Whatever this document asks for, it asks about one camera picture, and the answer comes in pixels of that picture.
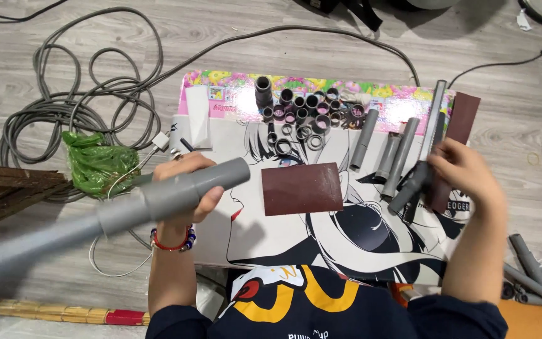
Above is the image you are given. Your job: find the narrow brown sandpaper strip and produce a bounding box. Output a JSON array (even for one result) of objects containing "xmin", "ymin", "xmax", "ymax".
[{"xmin": 427, "ymin": 91, "xmax": 481, "ymax": 215}]

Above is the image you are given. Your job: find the black bag with straps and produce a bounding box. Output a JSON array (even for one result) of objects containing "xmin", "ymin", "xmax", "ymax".
[{"xmin": 295, "ymin": 0, "xmax": 385, "ymax": 33}]

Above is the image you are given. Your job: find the wide brown sandpaper sheet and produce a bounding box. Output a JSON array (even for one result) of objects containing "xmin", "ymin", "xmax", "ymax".
[{"xmin": 261, "ymin": 162, "xmax": 345, "ymax": 217}]

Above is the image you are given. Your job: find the person's left hand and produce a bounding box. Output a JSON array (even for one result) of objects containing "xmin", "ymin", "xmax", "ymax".
[{"xmin": 152, "ymin": 151, "xmax": 226, "ymax": 231}]

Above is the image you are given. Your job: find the dark wooden frame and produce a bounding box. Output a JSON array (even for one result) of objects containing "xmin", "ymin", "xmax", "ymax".
[{"xmin": 0, "ymin": 162, "xmax": 72, "ymax": 236}]

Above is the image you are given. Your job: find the white crumpled cloth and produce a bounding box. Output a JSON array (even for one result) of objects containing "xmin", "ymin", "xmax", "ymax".
[{"xmin": 340, "ymin": 89, "xmax": 372, "ymax": 106}]

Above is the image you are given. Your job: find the group of grey pipe fittings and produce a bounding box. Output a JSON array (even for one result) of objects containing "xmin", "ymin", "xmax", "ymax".
[{"xmin": 254, "ymin": 75, "xmax": 369, "ymax": 159}]

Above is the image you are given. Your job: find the thin black cable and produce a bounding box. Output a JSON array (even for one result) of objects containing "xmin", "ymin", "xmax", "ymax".
[
  {"xmin": 446, "ymin": 35, "xmax": 542, "ymax": 90},
  {"xmin": 0, "ymin": 0, "xmax": 70, "ymax": 24}
]

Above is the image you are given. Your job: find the white paper scrap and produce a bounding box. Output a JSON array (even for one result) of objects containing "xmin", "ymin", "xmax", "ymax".
[{"xmin": 516, "ymin": 8, "xmax": 533, "ymax": 32}]

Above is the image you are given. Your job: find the red beaded bracelet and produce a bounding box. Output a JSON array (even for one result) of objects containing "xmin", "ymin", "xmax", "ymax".
[{"xmin": 150, "ymin": 224, "xmax": 197, "ymax": 253}]

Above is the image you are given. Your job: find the folded white paper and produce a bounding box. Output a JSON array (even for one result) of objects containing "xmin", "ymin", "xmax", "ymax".
[{"xmin": 184, "ymin": 86, "xmax": 214, "ymax": 151}]

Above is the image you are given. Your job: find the printed cartoon board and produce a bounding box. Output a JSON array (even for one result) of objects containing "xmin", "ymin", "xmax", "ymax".
[{"xmin": 177, "ymin": 70, "xmax": 482, "ymax": 286}]

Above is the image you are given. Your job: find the dark printed shirt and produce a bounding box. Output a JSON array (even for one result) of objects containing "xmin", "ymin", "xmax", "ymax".
[{"xmin": 145, "ymin": 264, "xmax": 510, "ymax": 339}]

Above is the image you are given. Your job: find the heap of grey pipes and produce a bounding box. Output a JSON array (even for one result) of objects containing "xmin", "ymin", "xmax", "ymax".
[{"xmin": 501, "ymin": 233, "xmax": 542, "ymax": 316}]

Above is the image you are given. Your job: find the long grey pipe with coupling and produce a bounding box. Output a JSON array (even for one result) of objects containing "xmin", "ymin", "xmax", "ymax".
[{"xmin": 0, "ymin": 157, "xmax": 252, "ymax": 293}]

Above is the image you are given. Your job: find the orange mat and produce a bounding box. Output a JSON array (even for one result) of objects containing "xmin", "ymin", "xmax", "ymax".
[{"xmin": 390, "ymin": 282, "xmax": 542, "ymax": 339}]

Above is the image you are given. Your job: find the coiled grey cable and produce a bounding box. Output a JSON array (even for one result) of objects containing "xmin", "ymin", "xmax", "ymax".
[{"xmin": 0, "ymin": 6, "xmax": 422, "ymax": 204}]

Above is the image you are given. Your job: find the grey pipe piece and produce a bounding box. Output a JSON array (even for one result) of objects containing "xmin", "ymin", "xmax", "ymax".
[
  {"xmin": 380, "ymin": 117, "xmax": 421, "ymax": 201},
  {"xmin": 349, "ymin": 108, "xmax": 380, "ymax": 171},
  {"xmin": 375, "ymin": 131, "xmax": 402, "ymax": 182}
]

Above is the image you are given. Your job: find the green plastic bag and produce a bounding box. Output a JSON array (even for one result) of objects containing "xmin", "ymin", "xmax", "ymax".
[{"xmin": 61, "ymin": 130, "xmax": 141, "ymax": 199}]

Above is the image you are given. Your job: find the person's right hand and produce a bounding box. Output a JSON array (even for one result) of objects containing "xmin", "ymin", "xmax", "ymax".
[{"xmin": 425, "ymin": 138, "xmax": 508, "ymax": 210}]

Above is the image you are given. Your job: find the white plastic bag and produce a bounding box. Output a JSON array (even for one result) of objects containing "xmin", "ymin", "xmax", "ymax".
[{"xmin": 195, "ymin": 272, "xmax": 228, "ymax": 323}]

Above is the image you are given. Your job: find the bamboo stick with red tape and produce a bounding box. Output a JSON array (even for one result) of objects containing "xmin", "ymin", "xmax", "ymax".
[{"xmin": 0, "ymin": 299, "xmax": 152, "ymax": 327}]

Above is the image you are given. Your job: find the short dark grey pipe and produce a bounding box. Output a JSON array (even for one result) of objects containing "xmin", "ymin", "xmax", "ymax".
[{"xmin": 388, "ymin": 160, "xmax": 435, "ymax": 215}]

